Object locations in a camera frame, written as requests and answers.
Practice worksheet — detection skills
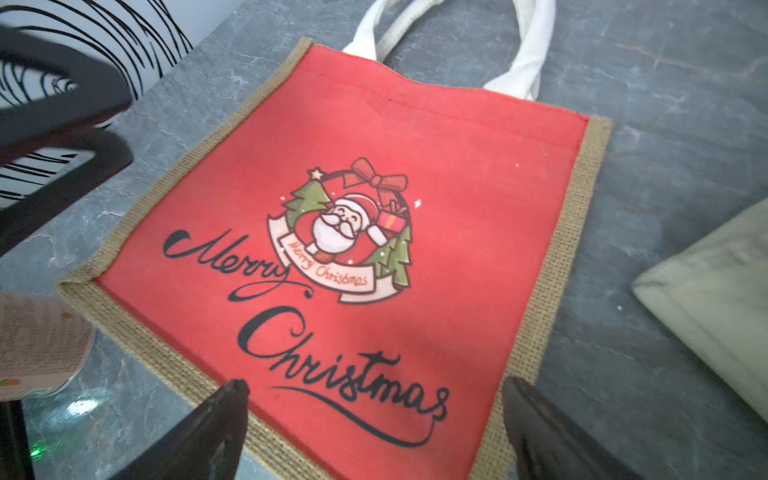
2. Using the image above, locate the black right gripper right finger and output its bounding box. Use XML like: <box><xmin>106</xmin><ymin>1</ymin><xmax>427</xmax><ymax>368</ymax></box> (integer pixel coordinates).
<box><xmin>501</xmin><ymin>377</ymin><xmax>640</xmax><ymax>479</ymax></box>

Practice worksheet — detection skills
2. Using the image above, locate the cream floral canvas tote bag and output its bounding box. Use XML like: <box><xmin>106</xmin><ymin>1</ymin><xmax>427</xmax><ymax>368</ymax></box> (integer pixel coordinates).
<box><xmin>632</xmin><ymin>201</ymin><xmax>767</xmax><ymax>417</ymax></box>

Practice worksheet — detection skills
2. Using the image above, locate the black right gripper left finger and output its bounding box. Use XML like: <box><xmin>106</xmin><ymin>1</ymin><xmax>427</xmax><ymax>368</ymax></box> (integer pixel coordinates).
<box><xmin>114</xmin><ymin>380</ymin><xmax>249</xmax><ymax>480</ymax></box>

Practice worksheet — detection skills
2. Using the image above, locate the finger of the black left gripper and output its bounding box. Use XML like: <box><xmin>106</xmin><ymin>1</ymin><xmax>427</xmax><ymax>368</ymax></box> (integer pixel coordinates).
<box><xmin>1</xmin><ymin>129</ymin><xmax>133</xmax><ymax>254</ymax></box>
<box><xmin>1</xmin><ymin>26</ymin><xmax>132</xmax><ymax>162</ymax></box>

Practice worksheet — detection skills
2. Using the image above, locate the white round can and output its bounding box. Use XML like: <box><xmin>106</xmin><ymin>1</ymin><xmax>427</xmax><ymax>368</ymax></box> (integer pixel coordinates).
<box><xmin>1</xmin><ymin>292</ymin><xmax>96</xmax><ymax>402</ymax></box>

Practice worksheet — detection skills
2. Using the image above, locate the red Christmas jute bag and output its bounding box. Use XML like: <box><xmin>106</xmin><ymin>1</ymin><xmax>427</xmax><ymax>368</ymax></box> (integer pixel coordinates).
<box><xmin>57</xmin><ymin>1</ymin><xmax>612</xmax><ymax>479</ymax></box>

